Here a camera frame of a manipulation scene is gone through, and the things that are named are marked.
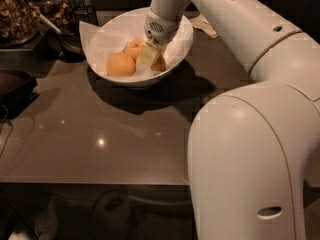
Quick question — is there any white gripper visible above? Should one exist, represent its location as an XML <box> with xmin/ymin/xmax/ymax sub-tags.
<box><xmin>140</xmin><ymin>9</ymin><xmax>181</xmax><ymax>66</ymax></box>

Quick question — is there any orange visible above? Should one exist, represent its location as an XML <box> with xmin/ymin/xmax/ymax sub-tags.
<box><xmin>136</xmin><ymin>55</ymin><xmax>166</xmax><ymax>72</ymax></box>
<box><xmin>125</xmin><ymin>40</ymin><xmax>144</xmax><ymax>61</ymax></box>
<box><xmin>106</xmin><ymin>52</ymin><xmax>136</xmax><ymax>77</ymax></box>

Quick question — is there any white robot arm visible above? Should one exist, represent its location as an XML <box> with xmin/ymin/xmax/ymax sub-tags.
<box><xmin>145</xmin><ymin>0</ymin><xmax>320</xmax><ymax>240</ymax></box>

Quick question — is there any white oval bowl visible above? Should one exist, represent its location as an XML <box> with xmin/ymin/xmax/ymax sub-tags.
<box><xmin>81</xmin><ymin>6</ymin><xmax>194</xmax><ymax>88</ymax></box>

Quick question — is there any white paper liner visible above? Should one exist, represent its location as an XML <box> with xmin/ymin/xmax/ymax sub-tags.
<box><xmin>79</xmin><ymin>10</ymin><xmax>193</xmax><ymax>82</ymax></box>

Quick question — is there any folded beige napkin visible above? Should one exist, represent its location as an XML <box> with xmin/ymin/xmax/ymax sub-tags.
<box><xmin>190</xmin><ymin>14</ymin><xmax>218</xmax><ymax>38</ymax></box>

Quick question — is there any large glass snack jar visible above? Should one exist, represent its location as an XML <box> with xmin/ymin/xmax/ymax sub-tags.
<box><xmin>0</xmin><ymin>0</ymin><xmax>38</xmax><ymax>48</ymax></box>

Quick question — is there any black device on left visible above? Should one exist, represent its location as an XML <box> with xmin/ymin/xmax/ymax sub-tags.
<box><xmin>0</xmin><ymin>70</ymin><xmax>37</xmax><ymax>118</ymax></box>

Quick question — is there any black wire cup holder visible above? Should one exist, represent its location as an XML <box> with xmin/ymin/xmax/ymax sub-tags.
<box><xmin>73</xmin><ymin>5</ymin><xmax>98</xmax><ymax>25</ymax></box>

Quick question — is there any white scoop handle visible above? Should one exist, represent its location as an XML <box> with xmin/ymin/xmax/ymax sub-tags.
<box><xmin>31</xmin><ymin>8</ymin><xmax>62</xmax><ymax>34</ymax></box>

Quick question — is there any black cable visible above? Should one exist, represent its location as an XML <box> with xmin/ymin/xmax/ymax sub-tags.
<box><xmin>0</xmin><ymin>105</ymin><xmax>14</xmax><ymax>158</ymax></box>

